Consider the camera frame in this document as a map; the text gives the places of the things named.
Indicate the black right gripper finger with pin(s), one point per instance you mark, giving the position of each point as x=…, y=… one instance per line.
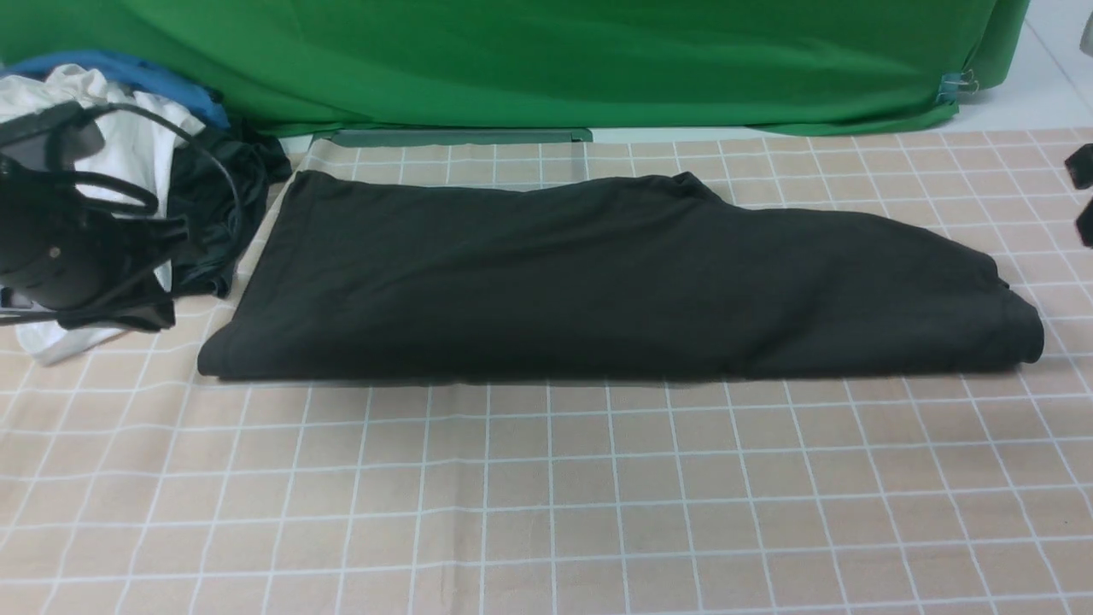
x=1079, y=166
x=1084, y=225

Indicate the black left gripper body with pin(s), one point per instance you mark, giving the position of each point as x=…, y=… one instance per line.
x=80, y=262

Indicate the dark gray long-sleeved shirt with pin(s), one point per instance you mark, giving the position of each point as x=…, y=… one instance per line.
x=644, y=279

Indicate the white crumpled garment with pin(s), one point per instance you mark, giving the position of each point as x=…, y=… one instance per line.
x=135, y=149

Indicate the metal binder clip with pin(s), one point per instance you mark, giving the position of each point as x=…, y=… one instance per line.
x=954, y=86

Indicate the dark teal crumpled garment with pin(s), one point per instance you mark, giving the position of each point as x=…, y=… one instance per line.
x=226, y=195

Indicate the blue crumpled garment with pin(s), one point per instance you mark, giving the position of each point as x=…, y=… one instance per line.
x=143, y=75

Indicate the green backdrop cloth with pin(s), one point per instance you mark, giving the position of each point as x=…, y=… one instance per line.
x=801, y=68

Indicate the gray-green metal bar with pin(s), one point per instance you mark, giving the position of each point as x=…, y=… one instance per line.
x=419, y=137

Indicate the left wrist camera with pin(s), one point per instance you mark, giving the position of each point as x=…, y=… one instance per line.
x=52, y=139

